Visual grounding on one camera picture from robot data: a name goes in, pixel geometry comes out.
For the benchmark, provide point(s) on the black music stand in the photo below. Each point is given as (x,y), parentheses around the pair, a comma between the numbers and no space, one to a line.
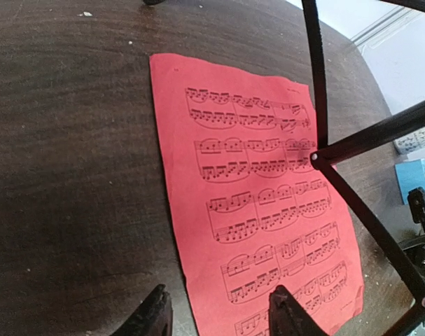
(363,141)

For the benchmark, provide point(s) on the blue metronome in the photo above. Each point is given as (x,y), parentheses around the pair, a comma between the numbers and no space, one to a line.
(410,175)

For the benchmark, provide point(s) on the red sheet music page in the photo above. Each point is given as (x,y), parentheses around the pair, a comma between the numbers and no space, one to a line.
(249,211)

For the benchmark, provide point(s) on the right aluminium frame post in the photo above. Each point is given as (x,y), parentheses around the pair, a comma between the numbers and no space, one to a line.
(385,27)

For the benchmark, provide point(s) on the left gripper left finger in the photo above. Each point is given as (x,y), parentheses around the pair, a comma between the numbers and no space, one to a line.
(153,317)

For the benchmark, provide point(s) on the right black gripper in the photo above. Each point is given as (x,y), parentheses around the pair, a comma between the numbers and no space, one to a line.
(414,249)

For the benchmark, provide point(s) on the white mug orange inside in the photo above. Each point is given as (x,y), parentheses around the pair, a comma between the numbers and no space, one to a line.
(411,142)

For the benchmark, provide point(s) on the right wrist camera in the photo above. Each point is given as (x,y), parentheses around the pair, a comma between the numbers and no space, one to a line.
(416,202)

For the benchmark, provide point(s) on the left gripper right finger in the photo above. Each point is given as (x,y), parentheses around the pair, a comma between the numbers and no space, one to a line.
(288,318)

